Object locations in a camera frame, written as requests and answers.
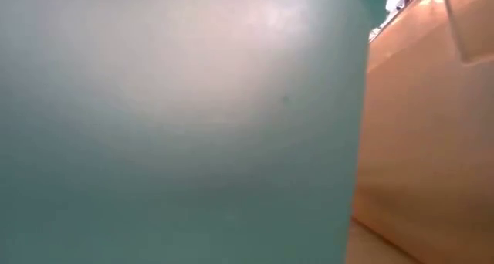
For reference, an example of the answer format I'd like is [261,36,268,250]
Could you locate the orange translucent plastic tray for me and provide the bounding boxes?
[346,0,494,264]

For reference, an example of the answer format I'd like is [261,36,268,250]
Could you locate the green translucent plastic tray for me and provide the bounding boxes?
[0,0,388,264]

